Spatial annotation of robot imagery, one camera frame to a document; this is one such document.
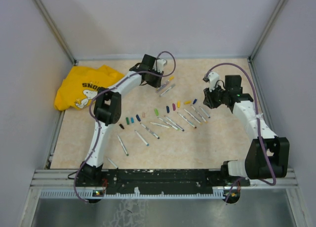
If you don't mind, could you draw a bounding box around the yellow capped pen top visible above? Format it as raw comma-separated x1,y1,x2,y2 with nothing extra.
156,76,174,93

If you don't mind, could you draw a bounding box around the grey ended pen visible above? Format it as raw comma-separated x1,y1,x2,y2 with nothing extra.
191,105,207,123

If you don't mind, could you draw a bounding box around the grey capped pen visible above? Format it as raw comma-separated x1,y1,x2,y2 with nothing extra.
159,83,176,97

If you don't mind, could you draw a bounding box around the light green capped pen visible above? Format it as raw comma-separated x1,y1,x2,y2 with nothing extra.
150,122,170,129

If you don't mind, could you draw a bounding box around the black capped pen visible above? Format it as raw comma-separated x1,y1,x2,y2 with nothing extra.
106,157,118,169

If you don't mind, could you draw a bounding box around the navy capped pen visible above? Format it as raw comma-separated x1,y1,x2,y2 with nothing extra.
199,106,211,118

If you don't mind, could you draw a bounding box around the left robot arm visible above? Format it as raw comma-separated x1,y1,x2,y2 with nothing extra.
74,54,167,187

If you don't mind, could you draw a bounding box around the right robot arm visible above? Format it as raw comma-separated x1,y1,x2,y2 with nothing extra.
203,72,290,186

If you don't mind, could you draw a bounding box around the yellow Snoopy t-shirt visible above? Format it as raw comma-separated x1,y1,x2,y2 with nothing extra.
54,65,124,111

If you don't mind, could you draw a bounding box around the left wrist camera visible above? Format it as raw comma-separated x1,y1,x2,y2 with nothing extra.
155,59,167,73

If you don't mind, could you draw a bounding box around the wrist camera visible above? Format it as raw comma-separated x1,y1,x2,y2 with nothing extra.
155,59,167,73
203,72,220,92

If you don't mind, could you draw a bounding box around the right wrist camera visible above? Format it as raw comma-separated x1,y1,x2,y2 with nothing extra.
203,72,220,92

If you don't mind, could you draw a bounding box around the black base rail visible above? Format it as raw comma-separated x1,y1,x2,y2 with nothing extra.
74,169,237,195

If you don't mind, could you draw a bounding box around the aluminium frame rail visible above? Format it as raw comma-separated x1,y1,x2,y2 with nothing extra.
32,169,299,188

